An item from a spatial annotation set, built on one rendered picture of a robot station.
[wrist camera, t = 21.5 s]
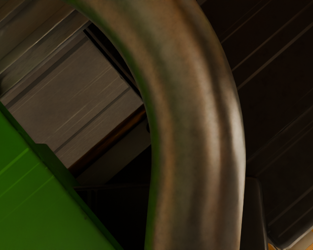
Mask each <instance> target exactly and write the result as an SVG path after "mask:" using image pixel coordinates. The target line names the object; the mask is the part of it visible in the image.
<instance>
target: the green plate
mask: <svg viewBox="0 0 313 250"><path fill-rule="evenodd" d="M76 186H81V185H80V184H79V182H78V181H77V180H76V179H75V178H74V176H73V175H72V174H71V173H70V172H69V170H68V169H67V168H66V167H65V166H64V164H63V163H62V162H61V161H60V160H59V158H58V157H57V156H56V155H55V154H54V152H53V151H52V150H51V149H50V148H49V146H48V145H47V144H45V143H35V142H34V141H33V140H32V138H31V137H30V136H29V135H28V134H27V132H26V131H25V130H24V129H23V128H22V126H21V125H20V124H19V123H18V122H17V120H16V119H15V118H14V117H13V116H12V114H11V113H10V112H9V111H8V110H7V108H6V107H5V106H4V105H3V103H2V102H1V101H0V250H124V249H123V248H122V247H121V245H120V244H119V243H118V242H117V241H116V239H115V238H114V237H113V236H112V235H111V233H110V232H109V231H108V230H107V229H106V227H105V226H104V225H103V224H102V223H101V221H100V220H99V219H98V218H97V216H96V215H95V214H94V213H93V212H92V210H91V209H90V208H89V207H88V206H87V204H86V203H85V202H84V201H83V200H82V198H81V197H80V196H79V195H78V194H77V192H76V191H75V190H74V189H73V188H72V187H76Z"/></svg>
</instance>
